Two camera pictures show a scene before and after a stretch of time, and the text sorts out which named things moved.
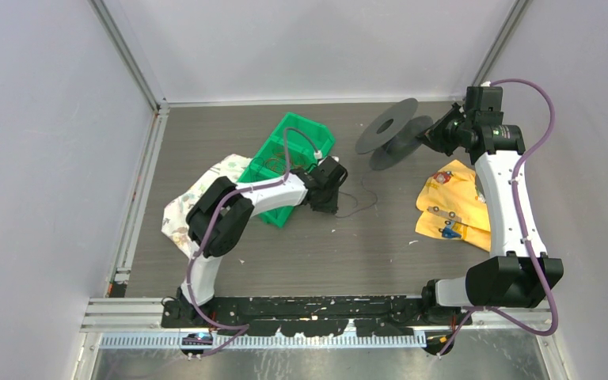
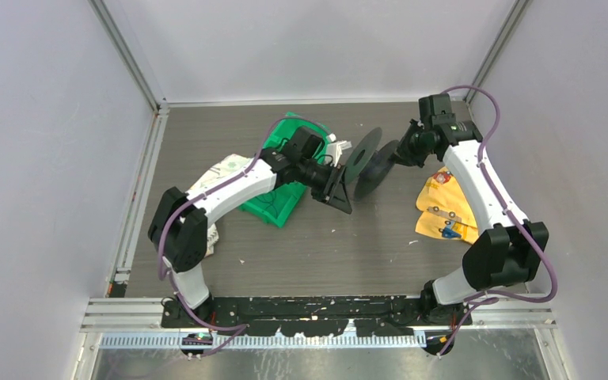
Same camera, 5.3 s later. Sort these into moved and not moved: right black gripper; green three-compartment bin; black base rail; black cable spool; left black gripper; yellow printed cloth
Moved: left black gripper; right black gripper; black cable spool
Not moved: black base rail; green three-compartment bin; yellow printed cloth
